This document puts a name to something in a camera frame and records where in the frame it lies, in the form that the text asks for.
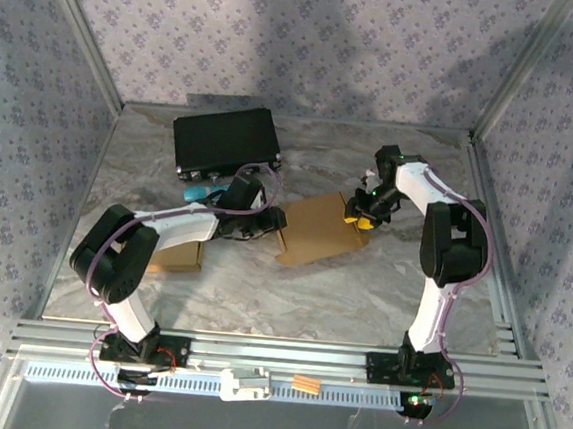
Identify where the aluminium side rail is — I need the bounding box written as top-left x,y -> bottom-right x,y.
31,97 -> 126,325
447,132 -> 545,362

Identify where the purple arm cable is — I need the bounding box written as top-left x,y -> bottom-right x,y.
401,163 -> 498,429
77,150 -> 285,414

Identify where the circuit board with green light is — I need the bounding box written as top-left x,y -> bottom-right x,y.
395,390 -> 438,420

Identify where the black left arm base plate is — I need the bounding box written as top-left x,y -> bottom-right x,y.
98,329 -> 191,369

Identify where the white plastic clamp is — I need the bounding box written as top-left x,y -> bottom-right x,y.
218,362 -> 274,406

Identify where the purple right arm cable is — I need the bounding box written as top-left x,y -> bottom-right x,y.
401,163 -> 498,429

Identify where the black hard case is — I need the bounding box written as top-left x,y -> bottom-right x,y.
167,99 -> 288,191

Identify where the aluminium corner post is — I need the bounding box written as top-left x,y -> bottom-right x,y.
471,0 -> 573,145
24,0 -> 136,111

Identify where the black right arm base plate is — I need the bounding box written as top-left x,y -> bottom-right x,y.
363,350 -> 458,391

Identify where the black electronics bracket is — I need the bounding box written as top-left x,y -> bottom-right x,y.
114,367 -> 159,398

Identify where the teal plastic tube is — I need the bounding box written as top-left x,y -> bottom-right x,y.
182,181 -> 231,207

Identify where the grey slotted cable duct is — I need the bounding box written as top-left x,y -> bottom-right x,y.
23,357 -> 406,415

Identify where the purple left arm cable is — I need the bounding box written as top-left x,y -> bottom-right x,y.
77,150 -> 285,414

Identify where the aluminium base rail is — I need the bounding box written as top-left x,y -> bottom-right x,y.
7,315 -> 555,405

